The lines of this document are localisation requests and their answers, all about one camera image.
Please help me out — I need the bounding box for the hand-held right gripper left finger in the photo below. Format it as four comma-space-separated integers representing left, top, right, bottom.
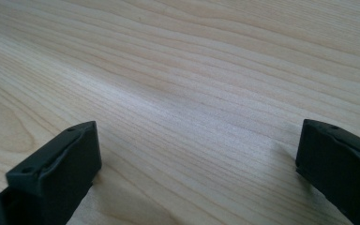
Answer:
0, 120, 103, 225

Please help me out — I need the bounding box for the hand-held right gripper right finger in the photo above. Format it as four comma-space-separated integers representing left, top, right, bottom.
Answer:
294, 118, 360, 225

